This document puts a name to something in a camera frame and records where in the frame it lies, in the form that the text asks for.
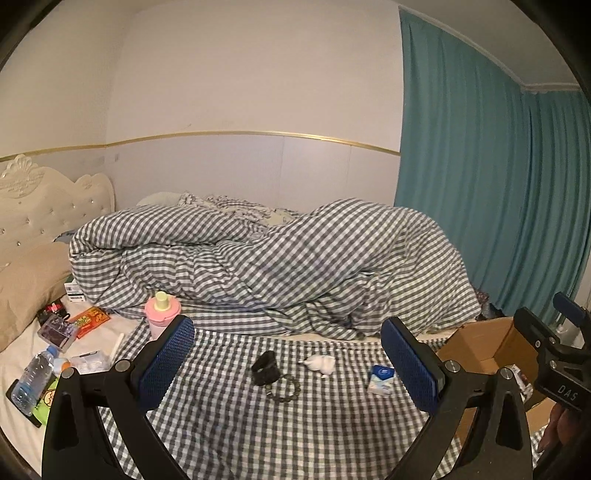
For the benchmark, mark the right hand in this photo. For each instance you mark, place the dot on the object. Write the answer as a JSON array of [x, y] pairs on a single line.
[[564, 424]]

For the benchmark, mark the cream tufted headboard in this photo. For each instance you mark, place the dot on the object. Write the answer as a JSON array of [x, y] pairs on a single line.
[[39, 203]]

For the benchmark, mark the black wristband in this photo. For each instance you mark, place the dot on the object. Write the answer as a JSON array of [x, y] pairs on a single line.
[[265, 370]]

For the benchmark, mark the red yellow candy pack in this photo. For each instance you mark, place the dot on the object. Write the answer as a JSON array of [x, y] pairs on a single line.
[[89, 320]]

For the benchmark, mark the checkered bed sheet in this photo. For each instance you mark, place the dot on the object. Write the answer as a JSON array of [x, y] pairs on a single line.
[[218, 425]]

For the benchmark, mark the green monkey snack pack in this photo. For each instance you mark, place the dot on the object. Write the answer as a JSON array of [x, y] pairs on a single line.
[[42, 409]]

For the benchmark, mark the clear water bottle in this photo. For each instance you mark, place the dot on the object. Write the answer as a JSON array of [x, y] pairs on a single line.
[[29, 388]]

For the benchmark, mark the teal curtain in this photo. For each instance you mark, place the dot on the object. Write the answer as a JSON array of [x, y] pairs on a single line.
[[504, 172]]

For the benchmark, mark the crumpled white tissue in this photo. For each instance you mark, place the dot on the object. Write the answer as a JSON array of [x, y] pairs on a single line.
[[324, 365]]

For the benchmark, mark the pink drink bottle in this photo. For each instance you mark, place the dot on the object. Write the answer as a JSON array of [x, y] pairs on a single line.
[[160, 310]]

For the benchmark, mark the floral tissue pack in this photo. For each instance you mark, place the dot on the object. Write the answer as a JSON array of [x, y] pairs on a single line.
[[525, 386]]

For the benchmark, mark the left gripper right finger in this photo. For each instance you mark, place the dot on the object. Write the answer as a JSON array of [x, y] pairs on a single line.
[[498, 445]]

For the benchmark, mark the blue white tissue packet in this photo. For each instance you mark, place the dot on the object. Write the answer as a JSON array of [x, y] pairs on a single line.
[[381, 380]]

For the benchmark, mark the brown cardboard box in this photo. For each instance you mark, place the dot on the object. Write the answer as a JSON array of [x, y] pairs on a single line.
[[487, 346]]

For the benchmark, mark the grey checkered duvet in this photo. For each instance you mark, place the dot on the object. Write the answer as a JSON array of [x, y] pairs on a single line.
[[338, 271]]

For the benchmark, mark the floral bag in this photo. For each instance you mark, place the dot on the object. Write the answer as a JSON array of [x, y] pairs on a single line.
[[484, 302]]

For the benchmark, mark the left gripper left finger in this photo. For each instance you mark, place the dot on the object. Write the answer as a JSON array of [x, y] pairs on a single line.
[[76, 445]]

